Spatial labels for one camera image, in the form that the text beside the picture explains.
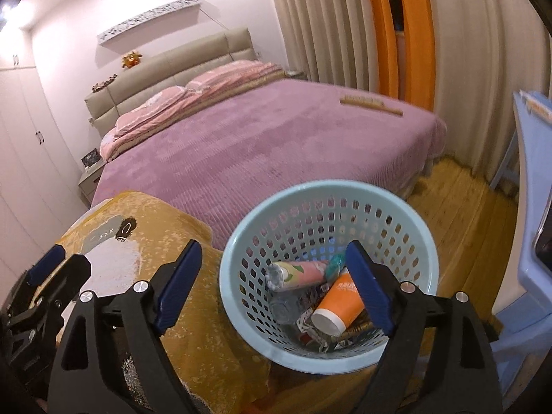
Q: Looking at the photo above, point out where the white wardrobe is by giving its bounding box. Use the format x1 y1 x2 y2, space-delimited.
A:
0 54 90 270

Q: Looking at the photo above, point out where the pink striped quilt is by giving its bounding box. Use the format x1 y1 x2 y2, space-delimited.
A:
100 61 286 161

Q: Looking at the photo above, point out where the ceiling lamp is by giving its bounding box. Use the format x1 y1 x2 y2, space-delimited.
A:
0 1 24 26

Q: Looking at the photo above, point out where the pink pillow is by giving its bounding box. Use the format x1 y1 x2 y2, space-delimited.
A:
116 86 191 139
185 60 260 92

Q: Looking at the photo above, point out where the blue plastic chair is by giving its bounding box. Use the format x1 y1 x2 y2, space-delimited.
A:
491 90 552 356

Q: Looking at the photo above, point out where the dark headboard ornament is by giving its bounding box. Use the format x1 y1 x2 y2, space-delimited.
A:
90 75 120 94

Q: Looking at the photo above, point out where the orange door frame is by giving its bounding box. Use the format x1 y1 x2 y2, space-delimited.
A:
362 0 436 112

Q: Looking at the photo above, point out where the beige upholstered bed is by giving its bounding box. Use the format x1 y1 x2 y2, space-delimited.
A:
84 27 449 234

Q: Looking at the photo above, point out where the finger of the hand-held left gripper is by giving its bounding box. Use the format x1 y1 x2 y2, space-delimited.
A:
23 244 93 308

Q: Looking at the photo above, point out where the purple bedspread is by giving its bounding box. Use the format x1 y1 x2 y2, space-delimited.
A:
90 78 449 251

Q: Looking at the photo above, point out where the orange plush toy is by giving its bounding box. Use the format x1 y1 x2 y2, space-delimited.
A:
121 50 144 70

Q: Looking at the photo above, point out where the snack wrapper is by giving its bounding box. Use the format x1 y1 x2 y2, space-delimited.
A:
295 310 385 351

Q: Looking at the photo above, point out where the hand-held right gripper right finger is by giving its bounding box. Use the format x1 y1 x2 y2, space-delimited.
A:
344 240 504 414

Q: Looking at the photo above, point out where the orange cup with white lid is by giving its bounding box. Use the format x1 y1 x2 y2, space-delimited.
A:
311 267 367 336

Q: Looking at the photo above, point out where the beige curtain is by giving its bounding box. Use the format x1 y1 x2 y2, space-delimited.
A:
263 0 381 95
425 0 552 184

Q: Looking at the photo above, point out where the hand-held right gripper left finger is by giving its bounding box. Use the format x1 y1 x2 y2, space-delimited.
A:
47 239 204 414

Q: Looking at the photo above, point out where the clear plastic bottle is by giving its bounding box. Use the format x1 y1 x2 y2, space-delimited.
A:
269 291 312 325

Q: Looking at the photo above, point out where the yellow printed blanket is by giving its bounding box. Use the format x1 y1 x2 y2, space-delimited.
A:
54 190 389 414

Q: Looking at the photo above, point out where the grey nightstand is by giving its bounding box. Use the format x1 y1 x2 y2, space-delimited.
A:
78 165 105 208

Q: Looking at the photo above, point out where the white wall shelf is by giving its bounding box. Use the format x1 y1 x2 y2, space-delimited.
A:
97 0 204 46

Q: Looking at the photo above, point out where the light blue plastic basket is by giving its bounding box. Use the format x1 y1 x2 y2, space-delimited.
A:
219 180 441 375

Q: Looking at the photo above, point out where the pink labelled bottle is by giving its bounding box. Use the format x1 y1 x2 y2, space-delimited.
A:
265 260 335 295

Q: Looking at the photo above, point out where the green packet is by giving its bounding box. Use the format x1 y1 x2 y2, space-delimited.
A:
325 254 348 277

